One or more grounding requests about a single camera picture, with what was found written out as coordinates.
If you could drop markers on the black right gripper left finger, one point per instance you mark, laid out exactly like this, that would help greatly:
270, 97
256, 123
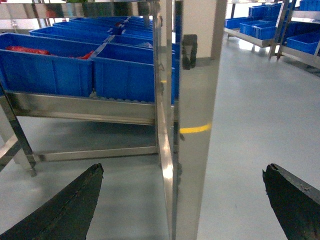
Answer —
67, 215

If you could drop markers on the small blue bin on shelf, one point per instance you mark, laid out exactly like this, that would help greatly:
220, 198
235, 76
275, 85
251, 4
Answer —
306, 42

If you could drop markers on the steel shelf rack right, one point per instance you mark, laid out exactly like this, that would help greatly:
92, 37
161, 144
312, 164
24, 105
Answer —
270, 22

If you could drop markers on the steel roller rack frame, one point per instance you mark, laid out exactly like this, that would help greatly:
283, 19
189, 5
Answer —
184, 99

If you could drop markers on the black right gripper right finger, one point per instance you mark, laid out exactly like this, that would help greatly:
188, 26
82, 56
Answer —
296, 204

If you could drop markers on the blue bin with red parts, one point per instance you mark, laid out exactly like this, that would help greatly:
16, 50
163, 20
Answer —
45, 65

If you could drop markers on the blue bin front right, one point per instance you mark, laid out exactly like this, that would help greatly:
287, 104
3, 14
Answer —
124, 72

